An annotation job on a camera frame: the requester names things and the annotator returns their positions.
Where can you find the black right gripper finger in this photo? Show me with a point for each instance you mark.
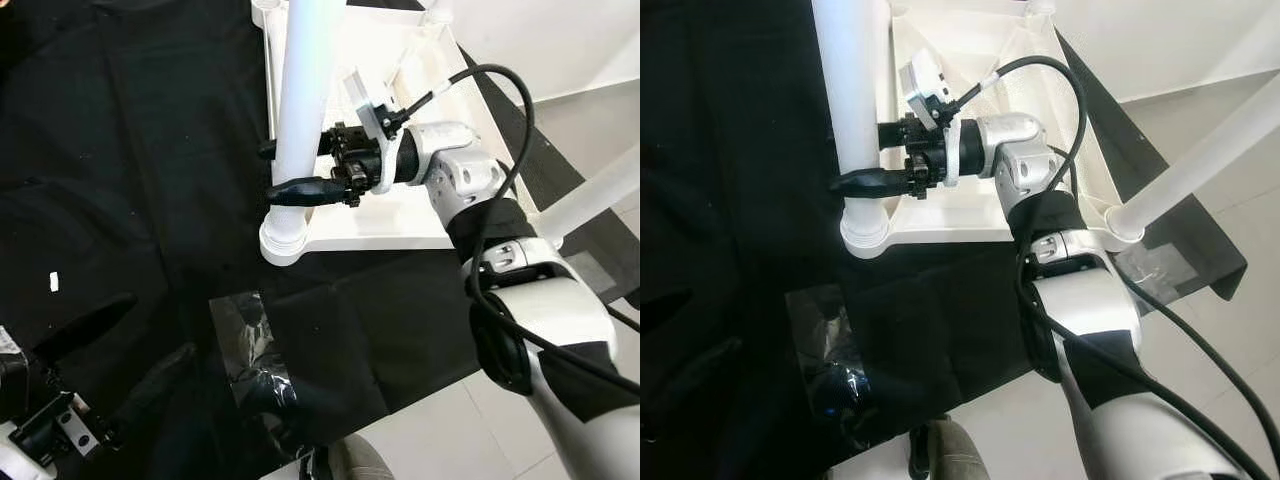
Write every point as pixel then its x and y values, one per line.
pixel 268 150
pixel 305 191
pixel 870 183

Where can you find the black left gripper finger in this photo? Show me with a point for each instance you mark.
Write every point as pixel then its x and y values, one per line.
pixel 85 325
pixel 695 378
pixel 662 305
pixel 155 385

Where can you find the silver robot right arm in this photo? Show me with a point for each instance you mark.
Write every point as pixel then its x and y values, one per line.
pixel 1090 300
pixel 540 300

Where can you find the black table cloth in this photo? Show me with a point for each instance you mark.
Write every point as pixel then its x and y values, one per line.
pixel 150 150
pixel 740 150

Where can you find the black robot right foot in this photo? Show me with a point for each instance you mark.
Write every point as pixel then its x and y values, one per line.
pixel 316 462
pixel 917 460

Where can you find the silver robot right leg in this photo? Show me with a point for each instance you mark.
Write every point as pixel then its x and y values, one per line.
pixel 358 462
pixel 955 458

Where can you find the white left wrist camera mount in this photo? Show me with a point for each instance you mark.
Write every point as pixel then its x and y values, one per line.
pixel 15 458

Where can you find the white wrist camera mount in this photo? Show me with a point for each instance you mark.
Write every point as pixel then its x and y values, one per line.
pixel 925 85
pixel 15 458
pixel 365 100

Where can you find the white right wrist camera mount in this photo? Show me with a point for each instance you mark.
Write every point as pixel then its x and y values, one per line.
pixel 365 100
pixel 925 85

